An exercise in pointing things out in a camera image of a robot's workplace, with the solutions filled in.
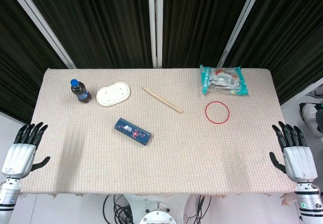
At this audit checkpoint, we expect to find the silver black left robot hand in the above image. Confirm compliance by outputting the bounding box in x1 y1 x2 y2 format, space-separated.
1 122 51 179

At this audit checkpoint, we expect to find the beige woven tablecloth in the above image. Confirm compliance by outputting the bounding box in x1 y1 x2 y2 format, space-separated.
19 67 303 200

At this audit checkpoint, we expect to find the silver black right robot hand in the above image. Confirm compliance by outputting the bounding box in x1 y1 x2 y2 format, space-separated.
268 121 318 183

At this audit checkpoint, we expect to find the white shoe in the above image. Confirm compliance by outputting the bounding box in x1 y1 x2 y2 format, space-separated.
300 102 323 134

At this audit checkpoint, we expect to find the black pleated curtain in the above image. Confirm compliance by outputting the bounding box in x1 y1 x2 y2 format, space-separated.
0 0 323 125

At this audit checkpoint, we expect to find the red ring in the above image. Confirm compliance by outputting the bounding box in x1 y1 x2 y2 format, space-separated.
204 101 231 124

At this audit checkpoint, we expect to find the black cable bundle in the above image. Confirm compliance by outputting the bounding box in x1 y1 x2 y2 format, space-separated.
186 195 213 224
102 195 134 224

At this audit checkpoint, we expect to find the wooden stick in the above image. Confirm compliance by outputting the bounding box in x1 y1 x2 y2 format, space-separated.
142 86 184 114

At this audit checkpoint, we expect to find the teal snack package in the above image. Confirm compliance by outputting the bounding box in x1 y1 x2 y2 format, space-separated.
199 64 249 96

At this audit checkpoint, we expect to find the blue printed glasses case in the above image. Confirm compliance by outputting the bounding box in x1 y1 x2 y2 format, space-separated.
113 117 152 147

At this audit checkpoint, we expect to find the white oval plastic tray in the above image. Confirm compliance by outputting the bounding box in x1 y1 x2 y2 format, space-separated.
96 81 132 107

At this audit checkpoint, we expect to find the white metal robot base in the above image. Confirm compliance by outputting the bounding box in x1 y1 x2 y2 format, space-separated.
123 193 196 224

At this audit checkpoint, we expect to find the cola bottle with blue cap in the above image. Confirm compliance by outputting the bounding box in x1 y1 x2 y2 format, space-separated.
70 79 91 105

